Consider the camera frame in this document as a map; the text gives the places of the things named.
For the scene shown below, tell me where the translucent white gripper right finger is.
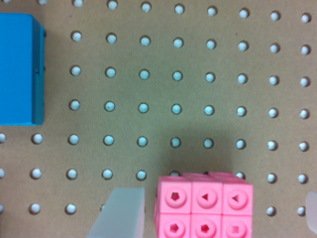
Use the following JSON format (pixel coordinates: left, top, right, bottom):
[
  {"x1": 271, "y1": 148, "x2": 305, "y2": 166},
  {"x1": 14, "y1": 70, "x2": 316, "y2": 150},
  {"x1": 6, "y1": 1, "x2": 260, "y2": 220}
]
[{"x1": 306, "y1": 191, "x2": 317, "y2": 231}]

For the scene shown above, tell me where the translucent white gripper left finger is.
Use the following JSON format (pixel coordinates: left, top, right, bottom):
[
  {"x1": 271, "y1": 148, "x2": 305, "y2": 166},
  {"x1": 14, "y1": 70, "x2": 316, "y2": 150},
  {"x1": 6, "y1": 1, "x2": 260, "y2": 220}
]
[{"x1": 86, "y1": 187, "x2": 146, "y2": 238}]

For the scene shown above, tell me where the pink linked cube flower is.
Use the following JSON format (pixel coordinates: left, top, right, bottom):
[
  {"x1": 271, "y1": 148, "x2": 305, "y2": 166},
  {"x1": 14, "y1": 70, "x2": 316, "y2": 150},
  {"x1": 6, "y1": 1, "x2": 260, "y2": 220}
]
[{"x1": 155, "y1": 172, "x2": 254, "y2": 238}]

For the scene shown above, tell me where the blue plastic block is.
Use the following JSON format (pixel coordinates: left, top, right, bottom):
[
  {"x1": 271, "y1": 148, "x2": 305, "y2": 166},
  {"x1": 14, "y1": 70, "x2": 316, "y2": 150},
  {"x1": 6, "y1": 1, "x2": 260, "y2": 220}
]
[{"x1": 0, "y1": 13, "x2": 46, "y2": 126}]

